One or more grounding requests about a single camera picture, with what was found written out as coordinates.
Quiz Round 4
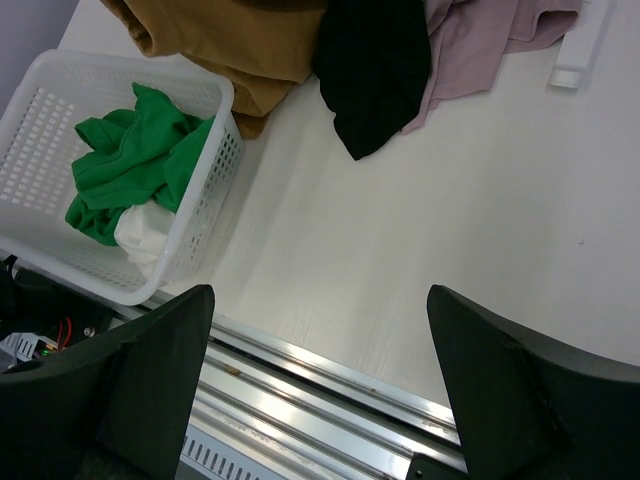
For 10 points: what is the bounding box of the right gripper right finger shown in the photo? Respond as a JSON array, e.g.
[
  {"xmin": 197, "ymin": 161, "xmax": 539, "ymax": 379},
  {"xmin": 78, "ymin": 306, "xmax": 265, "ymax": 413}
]
[{"xmin": 426, "ymin": 285, "xmax": 639, "ymax": 479}]

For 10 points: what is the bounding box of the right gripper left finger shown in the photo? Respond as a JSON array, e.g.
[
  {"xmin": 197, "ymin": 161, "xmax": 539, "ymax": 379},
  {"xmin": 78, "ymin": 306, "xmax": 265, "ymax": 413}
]
[{"xmin": 1, "ymin": 285, "xmax": 215, "ymax": 479}]

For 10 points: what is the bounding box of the white tank top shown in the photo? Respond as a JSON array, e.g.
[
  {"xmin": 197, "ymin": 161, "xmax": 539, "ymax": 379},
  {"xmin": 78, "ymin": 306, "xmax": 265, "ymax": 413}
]
[{"xmin": 114, "ymin": 200, "xmax": 175, "ymax": 279}]

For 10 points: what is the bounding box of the green tank top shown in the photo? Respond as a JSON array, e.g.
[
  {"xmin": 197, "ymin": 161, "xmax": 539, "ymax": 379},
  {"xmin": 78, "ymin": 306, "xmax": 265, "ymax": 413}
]
[{"xmin": 65, "ymin": 83, "xmax": 216, "ymax": 247}]

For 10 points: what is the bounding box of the brown tank top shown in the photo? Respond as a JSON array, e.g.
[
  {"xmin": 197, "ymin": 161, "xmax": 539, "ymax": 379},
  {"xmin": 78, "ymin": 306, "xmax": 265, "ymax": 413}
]
[{"xmin": 104, "ymin": 0, "xmax": 327, "ymax": 139}]

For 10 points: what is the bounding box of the pink tank top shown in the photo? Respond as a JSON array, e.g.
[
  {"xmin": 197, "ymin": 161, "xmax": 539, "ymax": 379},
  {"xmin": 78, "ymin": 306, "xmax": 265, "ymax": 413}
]
[{"xmin": 401, "ymin": 0, "xmax": 584, "ymax": 134}]

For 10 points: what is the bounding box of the black tank top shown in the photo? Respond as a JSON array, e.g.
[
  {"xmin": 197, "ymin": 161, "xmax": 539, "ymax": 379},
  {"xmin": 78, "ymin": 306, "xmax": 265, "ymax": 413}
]
[{"xmin": 312, "ymin": 0, "xmax": 432, "ymax": 161}]

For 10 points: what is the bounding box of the white plastic basket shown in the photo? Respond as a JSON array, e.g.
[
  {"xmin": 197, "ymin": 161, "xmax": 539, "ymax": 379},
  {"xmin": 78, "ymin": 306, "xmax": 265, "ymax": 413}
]
[{"xmin": 1, "ymin": 50, "xmax": 244, "ymax": 306}]

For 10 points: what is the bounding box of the white metal clothes rack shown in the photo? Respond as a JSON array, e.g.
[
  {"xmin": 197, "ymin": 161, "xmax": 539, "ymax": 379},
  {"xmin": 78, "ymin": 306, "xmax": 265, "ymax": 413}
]
[{"xmin": 547, "ymin": 0, "xmax": 617, "ymax": 91}]

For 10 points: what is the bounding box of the white slotted cable duct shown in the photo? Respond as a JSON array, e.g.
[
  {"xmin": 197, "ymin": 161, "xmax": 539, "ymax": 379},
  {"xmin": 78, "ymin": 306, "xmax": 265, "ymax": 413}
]
[{"xmin": 0, "ymin": 331, "xmax": 266, "ymax": 480}]

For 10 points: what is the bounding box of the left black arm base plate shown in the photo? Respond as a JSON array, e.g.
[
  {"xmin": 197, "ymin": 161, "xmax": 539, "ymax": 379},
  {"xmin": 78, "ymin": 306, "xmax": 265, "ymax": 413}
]
[{"xmin": 1, "ymin": 255, "xmax": 115, "ymax": 364}]

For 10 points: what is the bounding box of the aluminium mounting rail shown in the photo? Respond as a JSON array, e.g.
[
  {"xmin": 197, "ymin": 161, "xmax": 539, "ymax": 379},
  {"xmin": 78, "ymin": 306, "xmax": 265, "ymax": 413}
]
[{"xmin": 109, "ymin": 294, "xmax": 471, "ymax": 480}]

